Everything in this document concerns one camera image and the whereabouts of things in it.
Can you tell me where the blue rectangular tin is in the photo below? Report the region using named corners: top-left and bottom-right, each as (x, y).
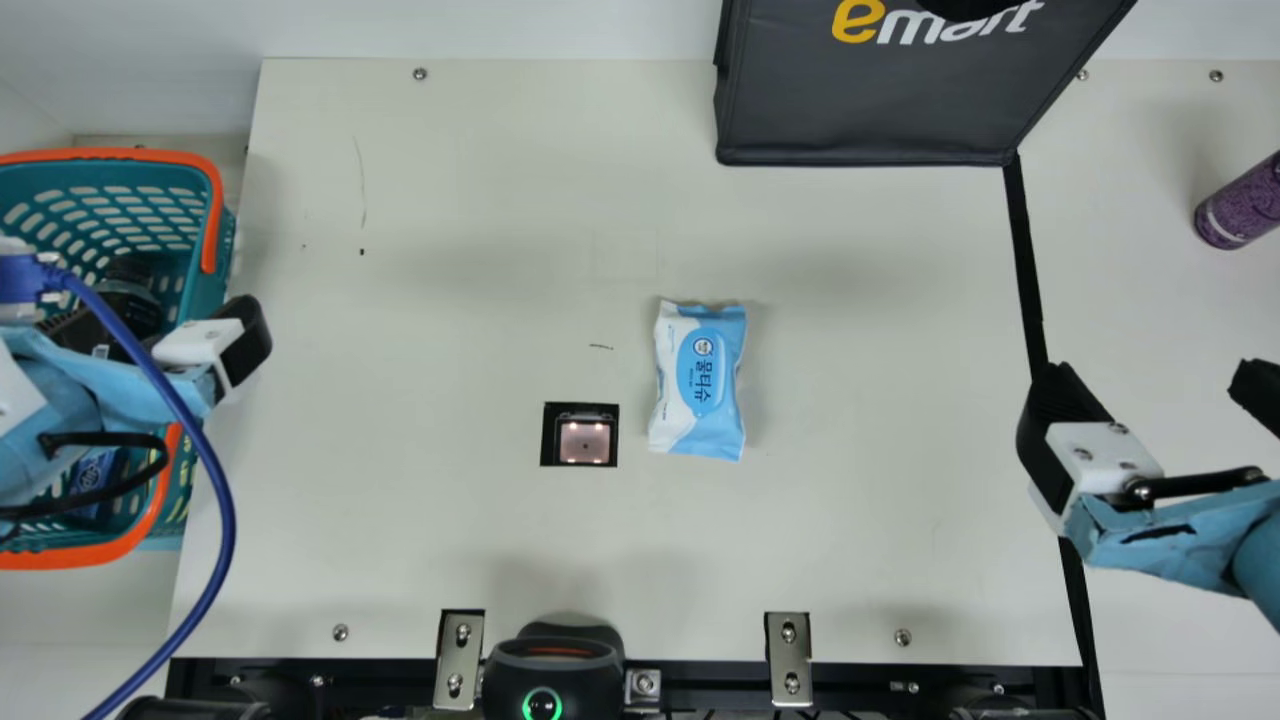
top-left (70, 448), bottom-right (136, 526)

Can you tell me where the small square scanner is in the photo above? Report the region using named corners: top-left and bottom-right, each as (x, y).
top-left (540, 402), bottom-right (620, 468)

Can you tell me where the blue and white wet wipes pack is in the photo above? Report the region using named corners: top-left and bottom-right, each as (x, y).
top-left (647, 297), bottom-right (749, 463)

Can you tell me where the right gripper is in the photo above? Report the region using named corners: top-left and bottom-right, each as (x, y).
top-left (1015, 357), bottom-right (1280, 633)

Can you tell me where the black strip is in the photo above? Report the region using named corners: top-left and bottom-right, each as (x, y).
top-left (1002, 150), bottom-right (1106, 720)

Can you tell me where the purple can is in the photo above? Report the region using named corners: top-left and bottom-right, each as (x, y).
top-left (1193, 150), bottom-right (1280, 251)

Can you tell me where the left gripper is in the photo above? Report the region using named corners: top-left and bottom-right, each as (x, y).
top-left (0, 294), bottom-right (274, 506)

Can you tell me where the blue cable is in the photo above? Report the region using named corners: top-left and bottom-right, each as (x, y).
top-left (0, 250), bottom-right (238, 720)

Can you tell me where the dark grey bag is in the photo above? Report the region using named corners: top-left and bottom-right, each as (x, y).
top-left (713, 0), bottom-right (1139, 167)

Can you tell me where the teal shopping basket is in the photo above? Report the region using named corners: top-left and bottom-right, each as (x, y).
top-left (0, 148), bottom-right (239, 571)

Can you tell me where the black device with green light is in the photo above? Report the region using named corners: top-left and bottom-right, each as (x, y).
top-left (482, 620), bottom-right (627, 720)

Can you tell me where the dark coffee bottle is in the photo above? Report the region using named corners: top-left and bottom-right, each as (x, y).
top-left (45, 258), bottom-right (166, 359)

